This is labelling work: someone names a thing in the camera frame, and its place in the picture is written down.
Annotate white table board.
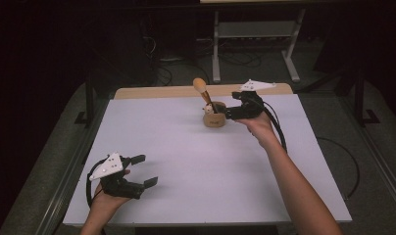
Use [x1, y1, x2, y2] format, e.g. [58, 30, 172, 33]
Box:
[62, 93, 353, 227]

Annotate grey metal rail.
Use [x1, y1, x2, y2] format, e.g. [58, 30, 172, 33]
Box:
[35, 97, 110, 235]
[337, 96, 396, 210]

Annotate wooden table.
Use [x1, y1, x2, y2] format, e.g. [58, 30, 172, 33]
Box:
[113, 82, 294, 100]

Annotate makeup brush with black handle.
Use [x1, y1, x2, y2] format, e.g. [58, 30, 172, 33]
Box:
[192, 77, 220, 115]

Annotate black metal stand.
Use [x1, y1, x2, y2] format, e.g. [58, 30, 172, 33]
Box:
[353, 68, 382, 127]
[74, 76, 96, 127]

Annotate grey metal desk frame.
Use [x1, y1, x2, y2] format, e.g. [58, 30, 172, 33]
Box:
[211, 9, 307, 84]

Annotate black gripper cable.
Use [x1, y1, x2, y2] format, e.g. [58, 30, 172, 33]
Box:
[258, 97, 288, 154]
[85, 158, 108, 209]

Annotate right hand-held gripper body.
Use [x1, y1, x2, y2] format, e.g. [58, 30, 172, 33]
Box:
[234, 78, 277, 120]

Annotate tangle of black floor cables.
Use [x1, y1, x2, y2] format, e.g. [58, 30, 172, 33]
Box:
[218, 48, 263, 69]

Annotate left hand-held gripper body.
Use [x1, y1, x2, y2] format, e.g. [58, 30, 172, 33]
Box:
[88, 152, 146, 200]

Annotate thin black cable loop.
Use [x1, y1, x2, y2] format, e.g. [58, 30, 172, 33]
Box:
[317, 136, 361, 200]

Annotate wooden brush holder with figurine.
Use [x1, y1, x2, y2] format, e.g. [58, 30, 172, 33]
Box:
[202, 100, 227, 128]

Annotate person's left hand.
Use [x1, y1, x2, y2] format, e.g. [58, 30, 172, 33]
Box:
[89, 185, 131, 213]

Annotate person's right hand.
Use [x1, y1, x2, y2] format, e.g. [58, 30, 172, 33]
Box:
[235, 111, 280, 151]

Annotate long black floor cable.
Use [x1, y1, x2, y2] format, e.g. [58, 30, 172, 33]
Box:
[156, 58, 212, 86]

